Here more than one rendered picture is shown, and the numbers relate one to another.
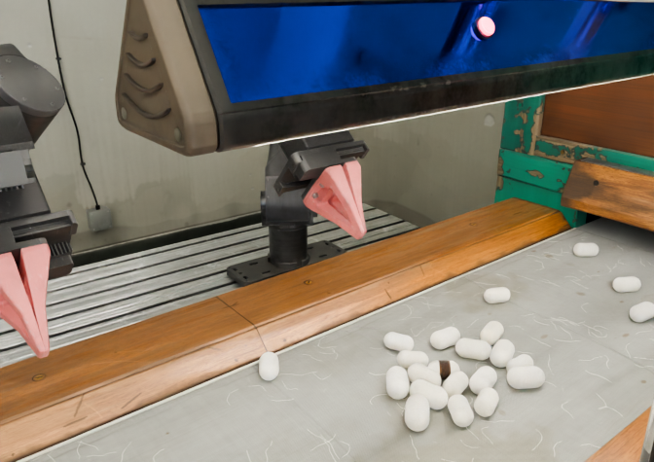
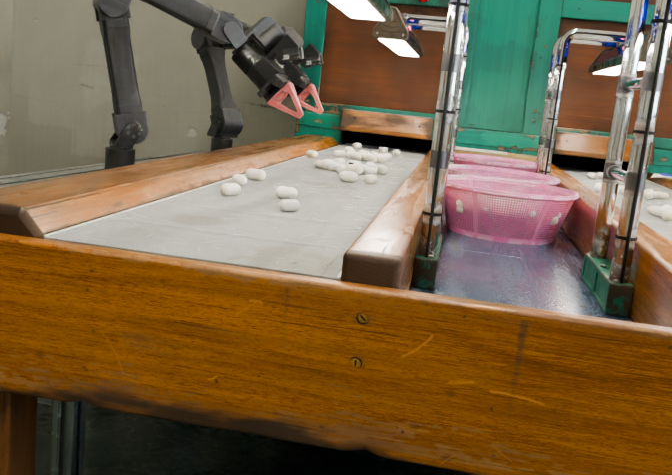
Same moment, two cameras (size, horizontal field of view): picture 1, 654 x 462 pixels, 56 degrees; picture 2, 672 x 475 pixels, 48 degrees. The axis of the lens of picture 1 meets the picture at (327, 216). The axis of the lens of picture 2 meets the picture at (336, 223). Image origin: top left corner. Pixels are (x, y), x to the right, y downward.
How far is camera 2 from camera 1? 1.61 m
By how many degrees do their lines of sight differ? 42
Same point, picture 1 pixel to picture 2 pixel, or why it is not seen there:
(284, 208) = (232, 125)
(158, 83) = (397, 25)
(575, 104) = (336, 86)
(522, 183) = (310, 127)
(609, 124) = (352, 94)
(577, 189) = (347, 121)
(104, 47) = not seen: outside the picture
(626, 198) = (369, 122)
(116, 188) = not seen: outside the picture
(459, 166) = not seen: hidden behind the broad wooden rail
